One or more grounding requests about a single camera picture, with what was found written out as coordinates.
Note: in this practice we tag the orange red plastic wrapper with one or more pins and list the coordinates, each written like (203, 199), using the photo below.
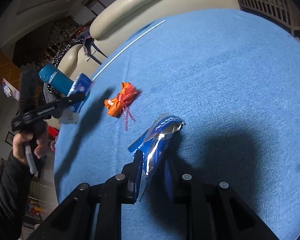
(119, 105)

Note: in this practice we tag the left hand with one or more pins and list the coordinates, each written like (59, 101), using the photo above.
(22, 139)

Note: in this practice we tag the cream leather sofa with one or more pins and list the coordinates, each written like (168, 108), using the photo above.
(119, 21)

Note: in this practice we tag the blue white milk carton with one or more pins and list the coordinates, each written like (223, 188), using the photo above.
(81, 85)

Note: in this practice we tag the white thin stick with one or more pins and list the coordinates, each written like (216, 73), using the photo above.
(125, 48)

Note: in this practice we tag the white tissue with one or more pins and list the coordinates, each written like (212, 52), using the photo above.
(68, 117)

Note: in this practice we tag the dark clothes on sofa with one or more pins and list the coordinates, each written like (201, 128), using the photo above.
(51, 94)

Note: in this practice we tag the framed wall picture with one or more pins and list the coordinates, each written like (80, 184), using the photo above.
(9, 138)

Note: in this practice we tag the blue thermos bottle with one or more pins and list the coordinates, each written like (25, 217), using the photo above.
(55, 78)

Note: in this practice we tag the blue round tablecloth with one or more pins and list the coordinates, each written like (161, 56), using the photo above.
(234, 78)

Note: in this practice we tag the blue foil snack bag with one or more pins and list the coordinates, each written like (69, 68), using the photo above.
(154, 142)

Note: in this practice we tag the wooden crib railing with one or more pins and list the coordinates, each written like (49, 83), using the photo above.
(283, 12)

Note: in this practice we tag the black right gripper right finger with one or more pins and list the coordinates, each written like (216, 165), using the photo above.
(174, 183)

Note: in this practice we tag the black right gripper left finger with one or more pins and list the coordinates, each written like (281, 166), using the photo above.
(133, 172)

